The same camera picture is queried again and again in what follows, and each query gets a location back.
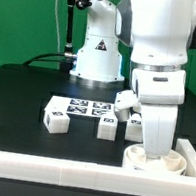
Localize black cables on table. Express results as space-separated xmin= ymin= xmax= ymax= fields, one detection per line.
xmin=22 ymin=47 xmax=75 ymax=72

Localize white sheet with tags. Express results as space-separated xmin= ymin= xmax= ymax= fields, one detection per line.
xmin=45 ymin=96 xmax=114 ymax=117

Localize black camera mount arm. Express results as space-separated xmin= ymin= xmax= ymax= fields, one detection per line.
xmin=59 ymin=0 xmax=92 ymax=73

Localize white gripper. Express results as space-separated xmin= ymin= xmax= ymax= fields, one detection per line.
xmin=131 ymin=68 xmax=186 ymax=159

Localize white front fence rail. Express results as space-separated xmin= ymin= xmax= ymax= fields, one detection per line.
xmin=0 ymin=151 xmax=196 ymax=196

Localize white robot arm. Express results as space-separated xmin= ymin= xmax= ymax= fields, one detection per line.
xmin=70 ymin=0 xmax=196 ymax=158

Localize white round stool seat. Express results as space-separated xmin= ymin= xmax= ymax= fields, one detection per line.
xmin=122 ymin=144 xmax=187 ymax=176

